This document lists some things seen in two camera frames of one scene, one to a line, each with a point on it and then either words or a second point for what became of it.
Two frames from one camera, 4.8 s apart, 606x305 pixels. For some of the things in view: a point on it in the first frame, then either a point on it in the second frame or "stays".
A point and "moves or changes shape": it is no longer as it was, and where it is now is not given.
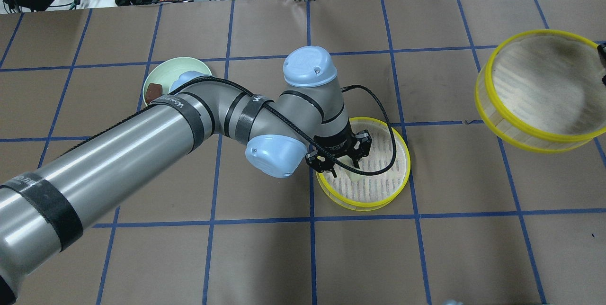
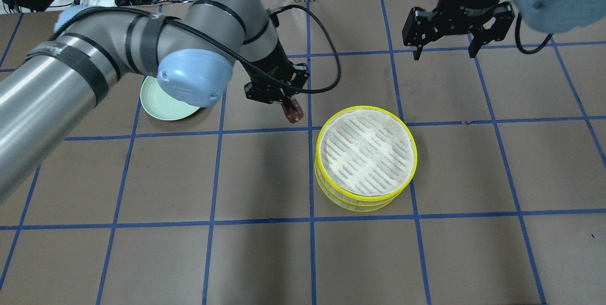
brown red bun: x=154 y=90 moves or changes shape
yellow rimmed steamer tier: x=539 y=91 → x=365 y=154
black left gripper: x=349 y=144 → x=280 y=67
